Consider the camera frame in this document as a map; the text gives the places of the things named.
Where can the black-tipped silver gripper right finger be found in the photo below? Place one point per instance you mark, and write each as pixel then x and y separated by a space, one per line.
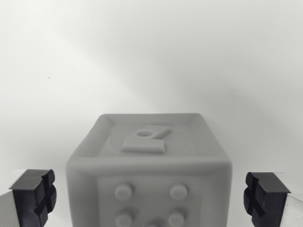
pixel 272 201

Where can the black-tipped silver gripper left finger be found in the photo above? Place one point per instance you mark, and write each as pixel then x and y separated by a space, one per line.
pixel 26 201

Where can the grey studded cube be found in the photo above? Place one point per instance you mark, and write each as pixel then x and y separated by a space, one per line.
pixel 149 170

